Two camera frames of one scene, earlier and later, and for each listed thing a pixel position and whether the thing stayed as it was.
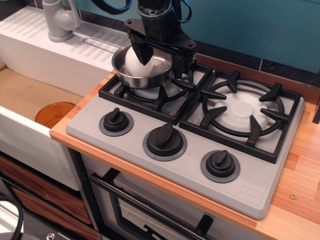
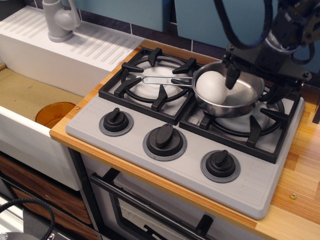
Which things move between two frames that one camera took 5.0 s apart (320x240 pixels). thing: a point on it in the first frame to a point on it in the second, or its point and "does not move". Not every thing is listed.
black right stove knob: x=220 y=166 does not move
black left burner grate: x=169 y=103 does not move
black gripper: x=158 y=27 to x=273 y=62
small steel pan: x=161 y=71 to x=241 y=101
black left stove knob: x=116 y=123 does not move
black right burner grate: x=250 y=116 does not move
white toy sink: x=36 y=71 does not move
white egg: x=135 y=66 to x=212 y=85
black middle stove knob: x=165 y=143 does not move
